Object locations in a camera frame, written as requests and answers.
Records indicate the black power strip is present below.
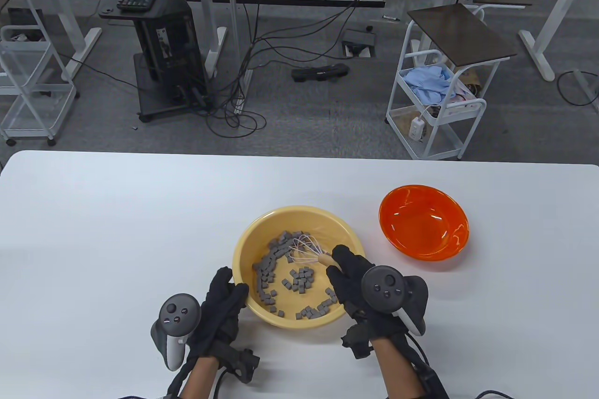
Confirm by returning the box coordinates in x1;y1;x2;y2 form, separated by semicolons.
291;63;351;83

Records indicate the black computer cart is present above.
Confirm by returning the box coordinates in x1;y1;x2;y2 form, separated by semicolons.
99;0;217;123

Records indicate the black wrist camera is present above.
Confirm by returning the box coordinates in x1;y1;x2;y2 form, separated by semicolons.
218;343;260;383
341;322;375;360

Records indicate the black cable loop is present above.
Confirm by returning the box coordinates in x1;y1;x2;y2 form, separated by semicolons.
556;69;599;107

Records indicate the person's right hand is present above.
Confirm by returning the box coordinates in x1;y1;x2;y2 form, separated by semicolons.
325;245;409;341

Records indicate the person's left forearm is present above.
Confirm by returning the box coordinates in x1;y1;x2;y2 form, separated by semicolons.
180;355;220;399

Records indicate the grey left hand controller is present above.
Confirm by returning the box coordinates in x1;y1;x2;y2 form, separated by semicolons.
150;294;202;371

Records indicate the black left glove cable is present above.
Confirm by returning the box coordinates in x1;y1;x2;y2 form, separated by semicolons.
166;356;196;399

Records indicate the grey hand controller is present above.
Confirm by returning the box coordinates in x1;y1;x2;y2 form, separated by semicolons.
150;294;202;371
360;266;429;336

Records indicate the wire whisk with wooden handle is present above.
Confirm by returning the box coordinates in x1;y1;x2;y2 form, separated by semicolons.
288;233;335;268

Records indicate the yellow plastic basin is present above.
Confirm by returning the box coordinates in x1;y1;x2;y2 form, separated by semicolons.
232;206;367;330

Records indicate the white wire cart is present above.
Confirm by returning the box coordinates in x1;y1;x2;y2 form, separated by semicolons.
0;0;78;147

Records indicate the pile of grey toy blocks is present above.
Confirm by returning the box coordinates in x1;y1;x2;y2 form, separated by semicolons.
252;230;338;320

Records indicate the orange plastic bowl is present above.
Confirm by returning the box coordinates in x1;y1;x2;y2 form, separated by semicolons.
379;185;470;263

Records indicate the blue cloth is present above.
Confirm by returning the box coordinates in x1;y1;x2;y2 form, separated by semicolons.
403;65;454;105

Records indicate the person's right forearm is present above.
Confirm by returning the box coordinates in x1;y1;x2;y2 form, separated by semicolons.
372;336;424;399

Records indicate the black forearm sensor box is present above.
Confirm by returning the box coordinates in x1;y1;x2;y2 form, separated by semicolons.
416;362;452;399

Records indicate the person's left hand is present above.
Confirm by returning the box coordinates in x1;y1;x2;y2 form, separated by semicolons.
190;267;250;357

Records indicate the white cart with brown top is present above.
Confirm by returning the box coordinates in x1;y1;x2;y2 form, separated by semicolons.
386;3;518;161

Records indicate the grey right hand controller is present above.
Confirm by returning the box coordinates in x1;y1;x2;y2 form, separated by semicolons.
360;266;429;336

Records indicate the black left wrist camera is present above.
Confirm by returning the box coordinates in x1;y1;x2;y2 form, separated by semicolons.
218;343;260;383

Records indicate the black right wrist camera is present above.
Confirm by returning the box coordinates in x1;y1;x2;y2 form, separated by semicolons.
341;322;375;360

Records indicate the black floor cable bundle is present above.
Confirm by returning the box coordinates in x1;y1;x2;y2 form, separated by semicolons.
194;0;412;138

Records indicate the floor socket box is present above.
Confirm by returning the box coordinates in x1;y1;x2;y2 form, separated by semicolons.
340;29;378;58

